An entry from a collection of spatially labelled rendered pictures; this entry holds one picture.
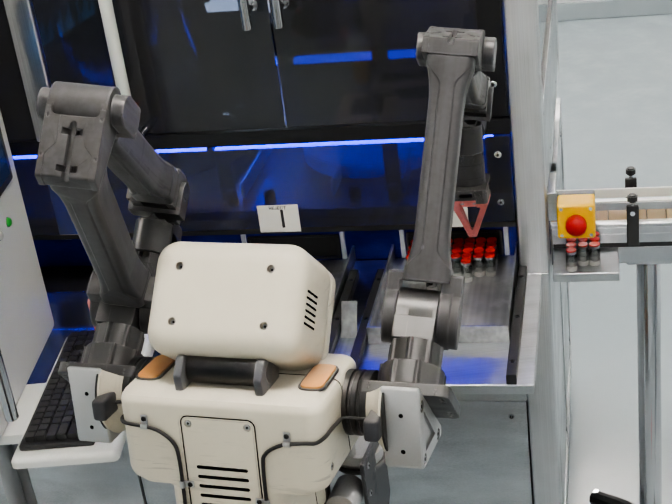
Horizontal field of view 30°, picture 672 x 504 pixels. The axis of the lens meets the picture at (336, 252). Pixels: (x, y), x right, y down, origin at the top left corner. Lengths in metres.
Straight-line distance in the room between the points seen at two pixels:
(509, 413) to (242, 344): 1.23
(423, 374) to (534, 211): 0.92
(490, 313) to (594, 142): 3.11
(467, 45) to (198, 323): 0.51
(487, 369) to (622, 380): 1.61
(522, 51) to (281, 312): 0.96
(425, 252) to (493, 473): 1.21
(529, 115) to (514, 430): 0.72
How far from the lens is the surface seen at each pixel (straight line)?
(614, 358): 3.91
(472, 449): 2.76
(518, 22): 2.32
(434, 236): 1.66
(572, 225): 2.43
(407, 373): 1.59
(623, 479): 3.42
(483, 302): 2.43
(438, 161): 1.67
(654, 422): 2.88
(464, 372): 2.22
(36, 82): 2.59
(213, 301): 1.58
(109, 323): 1.77
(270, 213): 2.54
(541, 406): 2.69
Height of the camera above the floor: 2.07
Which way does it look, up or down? 26 degrees down
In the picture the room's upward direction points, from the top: 8 degrees counter-clockwise
